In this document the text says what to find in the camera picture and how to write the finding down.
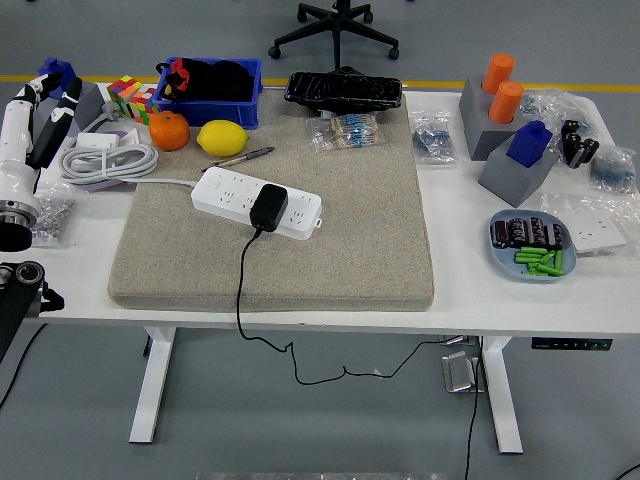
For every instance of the bag of metal nuts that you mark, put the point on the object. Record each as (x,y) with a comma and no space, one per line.
(50,220)

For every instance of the silver metal pedal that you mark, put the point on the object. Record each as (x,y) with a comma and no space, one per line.
(457,372)

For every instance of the white wall socket plate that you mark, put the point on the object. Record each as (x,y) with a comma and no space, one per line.
(597,232)

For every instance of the small white box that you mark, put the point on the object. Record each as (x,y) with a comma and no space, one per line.
(95,140)

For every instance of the blue plastic bin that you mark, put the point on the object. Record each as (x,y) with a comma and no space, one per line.
(225,112)

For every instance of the green battery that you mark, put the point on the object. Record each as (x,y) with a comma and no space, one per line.
(527,257)
(530,250)
(537,267)
(548,257)
(559,261)
(542,273)

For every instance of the yellow lemon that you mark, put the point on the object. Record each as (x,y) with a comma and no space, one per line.
(222,137)

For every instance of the white table leg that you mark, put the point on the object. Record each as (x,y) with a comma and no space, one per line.
(502,395)
(152,385)

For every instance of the orange cylinder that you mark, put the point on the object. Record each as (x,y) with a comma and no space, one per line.
(506,102)
(500,72)

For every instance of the clear bag round socket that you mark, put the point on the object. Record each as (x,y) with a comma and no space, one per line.
(560,202)

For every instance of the black table control panel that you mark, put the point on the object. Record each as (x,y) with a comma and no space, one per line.
(570,344)

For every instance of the grey two-hole block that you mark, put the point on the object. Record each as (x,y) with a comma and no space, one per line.
(480,130)

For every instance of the bag of blue components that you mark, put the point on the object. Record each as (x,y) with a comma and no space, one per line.
(432,140)
(612,170)

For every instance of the white power strip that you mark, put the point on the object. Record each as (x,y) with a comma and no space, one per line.
(225,192)

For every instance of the black capacitor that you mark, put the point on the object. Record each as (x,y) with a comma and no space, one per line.
(537,229)
(519,230)
(501,233)
(556,235)

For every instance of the bag of blue resistors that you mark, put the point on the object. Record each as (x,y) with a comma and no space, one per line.
(350,130)

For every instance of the blue-grey plate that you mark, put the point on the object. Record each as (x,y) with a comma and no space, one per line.
(500,260)

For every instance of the puzzle cube with white faces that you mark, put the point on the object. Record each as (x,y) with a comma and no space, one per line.
(145,107)

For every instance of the grey pen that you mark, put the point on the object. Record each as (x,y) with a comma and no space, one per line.
(240,159)

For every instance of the purple disc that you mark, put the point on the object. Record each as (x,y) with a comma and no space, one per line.
(100,187)

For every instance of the black plastic tray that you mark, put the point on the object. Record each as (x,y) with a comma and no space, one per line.
(345,90)

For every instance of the open white box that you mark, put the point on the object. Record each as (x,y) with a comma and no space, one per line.
(129,136)

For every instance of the grey block holder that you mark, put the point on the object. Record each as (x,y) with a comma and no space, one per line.
(90,102)
(510,180)

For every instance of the orange fruit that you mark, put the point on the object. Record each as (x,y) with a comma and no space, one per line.
(170,132)

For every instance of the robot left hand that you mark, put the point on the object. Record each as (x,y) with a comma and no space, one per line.
(17,150)

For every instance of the cluster of black capacitors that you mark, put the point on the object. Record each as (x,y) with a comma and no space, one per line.
(575,142)

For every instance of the blue bottle-shaped block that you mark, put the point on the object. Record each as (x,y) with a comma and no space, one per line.
(529,145)
(55,66)

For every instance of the beige mat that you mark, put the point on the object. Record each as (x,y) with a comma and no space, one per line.
(350,225)

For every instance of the crumpled clear plastic bag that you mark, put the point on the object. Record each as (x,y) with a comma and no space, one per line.
(550,107)

